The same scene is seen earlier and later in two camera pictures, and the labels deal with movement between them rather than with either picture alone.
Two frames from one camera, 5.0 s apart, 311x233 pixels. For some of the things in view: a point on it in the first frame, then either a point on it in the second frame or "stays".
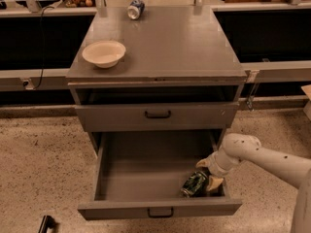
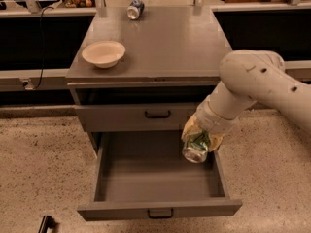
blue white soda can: x=135 y=9 stays
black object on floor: x=48 y=222 stays
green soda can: x=194 y=184 to x=195 y=148
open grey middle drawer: x=139 y=175 stays
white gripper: x=214 y=166 to x=212 y=119
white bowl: x=104 y=53 stays
